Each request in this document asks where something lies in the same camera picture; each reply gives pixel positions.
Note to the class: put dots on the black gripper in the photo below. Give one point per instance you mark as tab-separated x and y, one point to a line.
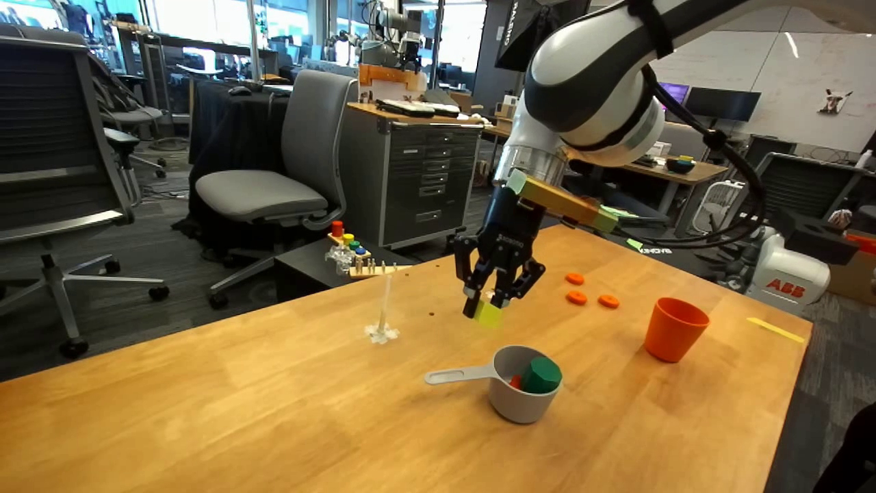
501	246

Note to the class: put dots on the yellow block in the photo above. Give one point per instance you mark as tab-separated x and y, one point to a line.
488	315

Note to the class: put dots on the green block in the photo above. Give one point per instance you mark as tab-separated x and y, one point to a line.
540	376

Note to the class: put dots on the grey measuring cup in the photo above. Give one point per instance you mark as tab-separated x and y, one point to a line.
509	404

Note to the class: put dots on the white ABB robot base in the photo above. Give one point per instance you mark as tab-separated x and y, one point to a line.
783	276

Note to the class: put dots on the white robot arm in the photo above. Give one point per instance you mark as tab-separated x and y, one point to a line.
590	85

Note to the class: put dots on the orange plastic cup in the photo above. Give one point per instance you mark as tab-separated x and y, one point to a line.
673	326

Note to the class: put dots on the orange disc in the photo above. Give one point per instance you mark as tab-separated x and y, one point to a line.
574	295
572	276
611	302

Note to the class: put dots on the white peg stand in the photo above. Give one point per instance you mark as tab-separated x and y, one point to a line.
380	332

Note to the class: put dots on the grey drawer cabinet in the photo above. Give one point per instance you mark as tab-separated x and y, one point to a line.
405	179

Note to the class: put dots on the colourful toy stacker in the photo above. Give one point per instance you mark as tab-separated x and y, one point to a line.
351	254

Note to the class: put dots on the grey office chair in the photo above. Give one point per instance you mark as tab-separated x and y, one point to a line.
305	193

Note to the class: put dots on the dark mesh office chair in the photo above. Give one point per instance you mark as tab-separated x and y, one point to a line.
54	172

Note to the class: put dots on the wrist camera with wooden mount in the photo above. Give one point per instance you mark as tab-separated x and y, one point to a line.
558	204

